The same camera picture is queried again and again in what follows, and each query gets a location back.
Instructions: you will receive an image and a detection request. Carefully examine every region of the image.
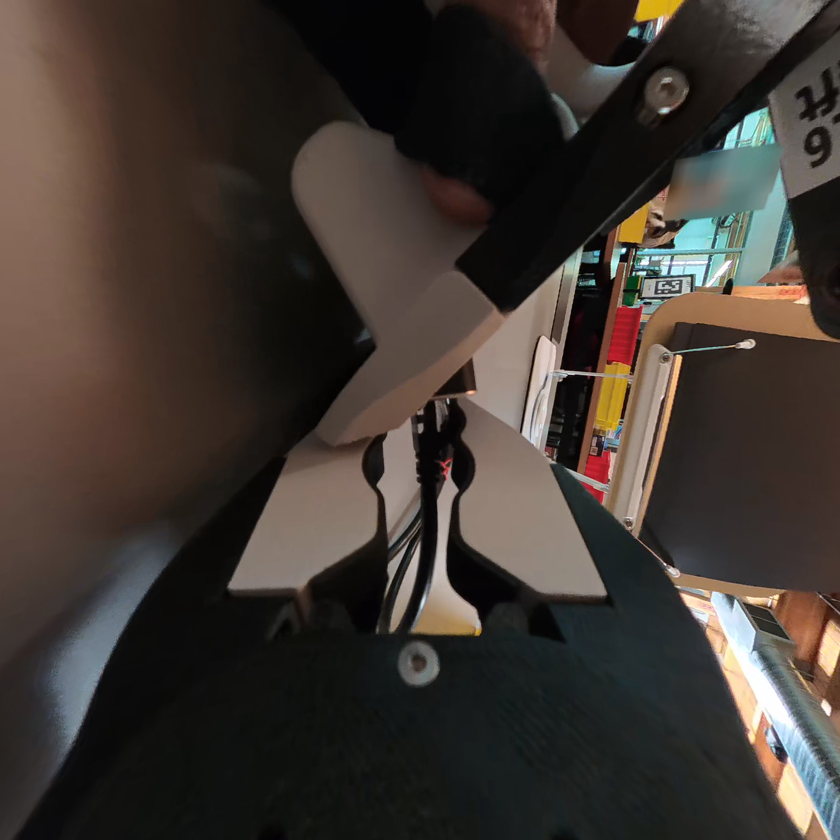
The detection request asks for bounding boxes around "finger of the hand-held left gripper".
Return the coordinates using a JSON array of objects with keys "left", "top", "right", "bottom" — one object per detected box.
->
[
  {"left": 291, "top": 121, "right": 488, "bottom": 347},
  {"left": 319, "top": 270, "right": 508, "bottom": 448}
]

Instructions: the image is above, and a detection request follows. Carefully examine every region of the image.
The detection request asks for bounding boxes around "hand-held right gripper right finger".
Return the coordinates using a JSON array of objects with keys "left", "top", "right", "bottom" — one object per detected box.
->
[{"left": 449, "top": 400, "right": 609, "bottom": 602}]

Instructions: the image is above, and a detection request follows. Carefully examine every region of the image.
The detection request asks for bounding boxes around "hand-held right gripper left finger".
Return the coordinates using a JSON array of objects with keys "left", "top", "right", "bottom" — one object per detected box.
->
[{"left": 227, "top": 432, "right": 389, "bottom": 601}]

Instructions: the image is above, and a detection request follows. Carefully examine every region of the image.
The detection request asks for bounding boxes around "black usb cable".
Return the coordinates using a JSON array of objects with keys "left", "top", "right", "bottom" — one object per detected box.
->
[{"left": 376, "top": 398, "right": 455, "bottom": 635}]

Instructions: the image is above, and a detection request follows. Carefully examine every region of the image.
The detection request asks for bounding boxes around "yellow plastic cable bin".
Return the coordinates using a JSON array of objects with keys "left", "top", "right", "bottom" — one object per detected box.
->
[{"left": 410, "top": 607, "right": 483, "bottom": 636}]

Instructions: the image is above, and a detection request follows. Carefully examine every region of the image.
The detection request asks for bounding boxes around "person's left hand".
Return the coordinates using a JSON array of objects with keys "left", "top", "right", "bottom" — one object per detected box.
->
[{"left": 423, "top": 0, "right": 641, "bottom": 222}]

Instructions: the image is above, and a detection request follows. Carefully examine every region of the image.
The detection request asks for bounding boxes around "red plastic bin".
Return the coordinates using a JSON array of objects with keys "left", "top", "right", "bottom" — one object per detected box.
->
[
  {"left": 583, "top": 453, "right": 613, "bottom": 503},
  {"left": 607, "top": 305, "right": 644, "bottom": 365}
]

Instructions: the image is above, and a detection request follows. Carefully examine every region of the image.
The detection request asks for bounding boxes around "wooden tablet stand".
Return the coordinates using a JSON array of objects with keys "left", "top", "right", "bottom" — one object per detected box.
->
[{"left": 521, "top": 292, "right": 840, "bottom": 599}]

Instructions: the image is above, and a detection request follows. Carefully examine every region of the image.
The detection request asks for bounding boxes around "black tablet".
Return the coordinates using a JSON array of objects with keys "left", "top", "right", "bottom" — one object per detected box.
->
[{"left": 640, "top": 322, "right": 840, "bottom": 592}]

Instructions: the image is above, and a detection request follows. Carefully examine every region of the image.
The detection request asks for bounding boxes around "corrugated silver ceiling duct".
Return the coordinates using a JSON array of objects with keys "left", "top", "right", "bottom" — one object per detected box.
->
[{"left": 755, "top": 646, "right": 840, "bottom": 840}]

